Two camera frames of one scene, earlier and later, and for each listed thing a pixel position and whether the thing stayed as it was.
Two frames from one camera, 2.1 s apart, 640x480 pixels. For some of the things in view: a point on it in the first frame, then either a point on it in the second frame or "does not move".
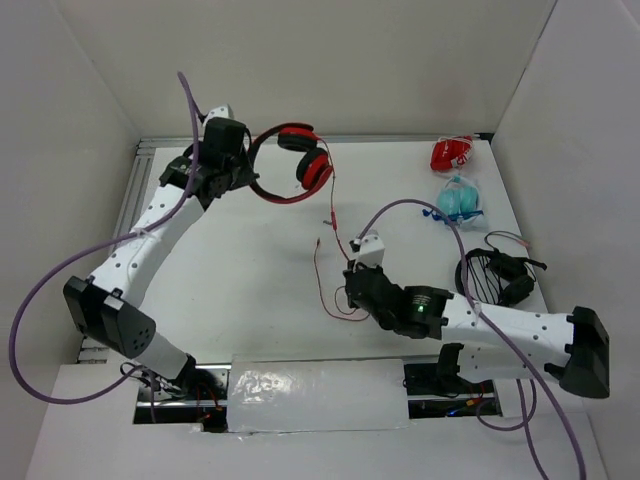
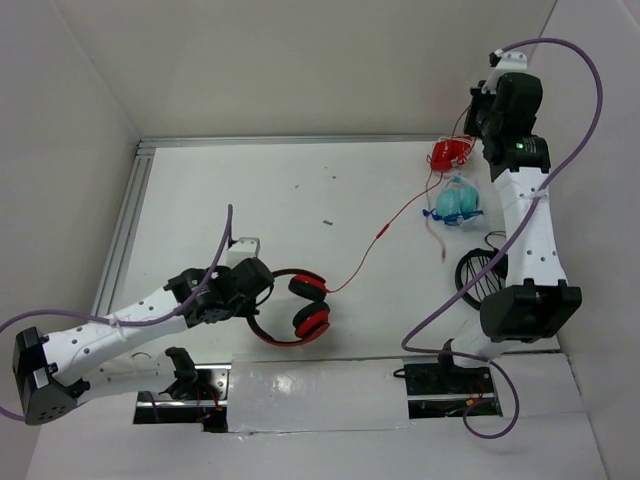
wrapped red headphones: (449, 153) does not move
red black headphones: (314, 167) -> (311, 319)
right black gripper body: (357, 285) -> (480, 116)
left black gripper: (242, 170) -> (257, 273)
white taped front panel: (269, 393) does not move
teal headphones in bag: (459, 199) does not move
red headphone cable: (334, 227) -> (426, 193)
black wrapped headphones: (495, 277) does not move
